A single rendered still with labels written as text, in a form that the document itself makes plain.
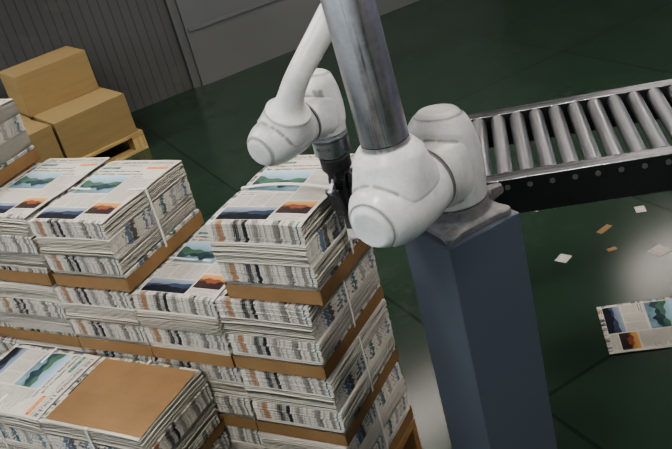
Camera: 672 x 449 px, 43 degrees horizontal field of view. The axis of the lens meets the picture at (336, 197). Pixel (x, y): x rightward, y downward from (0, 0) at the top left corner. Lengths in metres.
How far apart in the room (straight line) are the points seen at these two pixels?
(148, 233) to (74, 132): 3.38
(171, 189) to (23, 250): 0.46
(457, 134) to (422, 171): 0.17
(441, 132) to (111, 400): 1.22
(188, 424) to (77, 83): 4.04
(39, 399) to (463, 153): 1.44
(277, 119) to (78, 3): 4.97
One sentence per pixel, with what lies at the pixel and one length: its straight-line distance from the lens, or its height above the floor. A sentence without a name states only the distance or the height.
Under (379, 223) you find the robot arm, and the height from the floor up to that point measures 1.17.
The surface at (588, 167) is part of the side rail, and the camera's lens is 2.57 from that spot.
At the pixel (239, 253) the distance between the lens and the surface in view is 2.13.
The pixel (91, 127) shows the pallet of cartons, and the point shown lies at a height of 0.29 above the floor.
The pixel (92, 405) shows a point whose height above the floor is 0.60.
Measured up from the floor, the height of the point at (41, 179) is 1.07.
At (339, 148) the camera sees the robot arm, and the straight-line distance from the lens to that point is 2.01.
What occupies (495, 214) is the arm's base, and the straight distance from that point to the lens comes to 1.94.
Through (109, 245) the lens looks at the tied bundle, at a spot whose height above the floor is 0.99.
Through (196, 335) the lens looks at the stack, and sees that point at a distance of 2.40.
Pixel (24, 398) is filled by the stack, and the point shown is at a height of 0.60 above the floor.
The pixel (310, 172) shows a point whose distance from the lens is 2.24.
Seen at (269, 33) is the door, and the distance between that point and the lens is 7.20.
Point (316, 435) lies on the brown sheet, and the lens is 2.41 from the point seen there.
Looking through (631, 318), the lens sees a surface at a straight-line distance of 3.27.
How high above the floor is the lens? 1.96
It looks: 26 degrees down
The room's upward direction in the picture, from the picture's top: 15 degrees counter-clockwise
